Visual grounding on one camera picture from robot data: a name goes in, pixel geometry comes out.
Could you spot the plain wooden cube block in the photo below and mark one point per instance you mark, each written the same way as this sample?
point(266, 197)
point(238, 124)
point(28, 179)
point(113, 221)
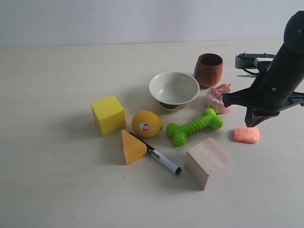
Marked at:
point(207, 162)

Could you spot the orange-pink foam blob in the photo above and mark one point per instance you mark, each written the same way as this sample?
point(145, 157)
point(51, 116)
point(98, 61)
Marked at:
point(246, 134)

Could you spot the black white marker pen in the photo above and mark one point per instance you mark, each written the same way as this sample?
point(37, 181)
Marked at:
point(160, 157)

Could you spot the green rubber bone toy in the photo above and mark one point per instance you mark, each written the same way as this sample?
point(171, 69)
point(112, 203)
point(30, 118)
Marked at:
point(179, 134)

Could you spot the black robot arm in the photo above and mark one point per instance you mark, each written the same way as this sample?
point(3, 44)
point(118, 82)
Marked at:
point(291, 53)

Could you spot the pink white cake squishy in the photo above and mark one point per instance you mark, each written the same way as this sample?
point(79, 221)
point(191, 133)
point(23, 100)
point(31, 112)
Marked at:
point(214, 98)

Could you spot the yellow cheese wedge toy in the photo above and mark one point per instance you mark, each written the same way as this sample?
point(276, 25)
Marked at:
point(133, 148)

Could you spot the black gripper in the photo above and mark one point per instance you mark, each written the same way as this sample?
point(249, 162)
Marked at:
point(272, 91)

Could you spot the yellow lemon with sticker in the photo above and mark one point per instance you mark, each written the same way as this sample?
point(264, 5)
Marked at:
point(147, 124)

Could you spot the white ceramic bowl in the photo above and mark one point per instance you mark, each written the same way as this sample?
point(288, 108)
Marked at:
point(174, 90)

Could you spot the brown wooden cup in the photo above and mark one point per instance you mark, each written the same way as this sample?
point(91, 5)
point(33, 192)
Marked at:
point(208, 69)

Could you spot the yellow cube block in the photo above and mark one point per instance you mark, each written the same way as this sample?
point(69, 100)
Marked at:
point(109, 114)

